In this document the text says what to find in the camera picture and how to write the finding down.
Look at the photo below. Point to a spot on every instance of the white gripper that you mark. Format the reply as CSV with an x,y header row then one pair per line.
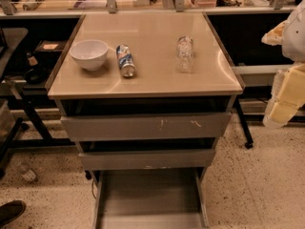
x,y
295,37

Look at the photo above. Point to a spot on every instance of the clear plastic water bottle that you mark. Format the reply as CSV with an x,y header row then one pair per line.
x,y
184,54

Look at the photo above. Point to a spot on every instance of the grey top drawer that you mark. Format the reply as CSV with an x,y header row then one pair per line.
x,y
145,126

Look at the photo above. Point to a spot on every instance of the grey drawer cabinet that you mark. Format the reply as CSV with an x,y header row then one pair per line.
x,y
158,88

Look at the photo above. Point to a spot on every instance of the grey middle drawer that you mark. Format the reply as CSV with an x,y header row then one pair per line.
x,y
160,159

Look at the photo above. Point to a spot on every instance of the grey open bottom drawer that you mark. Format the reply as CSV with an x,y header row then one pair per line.
x,y
149,199

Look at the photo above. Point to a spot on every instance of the plastic bottle on floor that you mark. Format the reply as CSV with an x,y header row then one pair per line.
x,y
27,172

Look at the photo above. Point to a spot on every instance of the blue soda can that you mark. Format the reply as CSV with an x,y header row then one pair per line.
x,y
125,61

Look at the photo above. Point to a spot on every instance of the white ceramic bowl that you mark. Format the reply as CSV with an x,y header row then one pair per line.
x,y
90,55

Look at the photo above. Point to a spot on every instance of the dark shoe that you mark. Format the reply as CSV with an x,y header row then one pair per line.
x,y
11,211

